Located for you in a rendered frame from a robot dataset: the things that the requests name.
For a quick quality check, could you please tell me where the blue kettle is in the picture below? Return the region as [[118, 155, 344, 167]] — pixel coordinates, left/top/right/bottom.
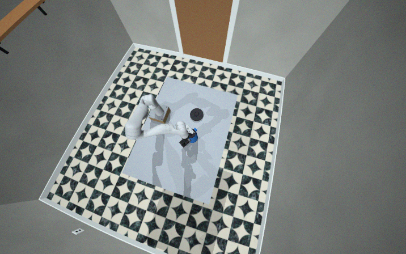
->
[[179, 128, 198, 147]]

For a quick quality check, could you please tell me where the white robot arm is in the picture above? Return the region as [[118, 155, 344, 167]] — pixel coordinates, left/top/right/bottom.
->
[[125, 94, 194, 139]]

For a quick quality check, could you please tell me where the black round base with center stud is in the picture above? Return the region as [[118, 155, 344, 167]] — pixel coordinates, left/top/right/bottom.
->
[[190, 108, 204, 121]]

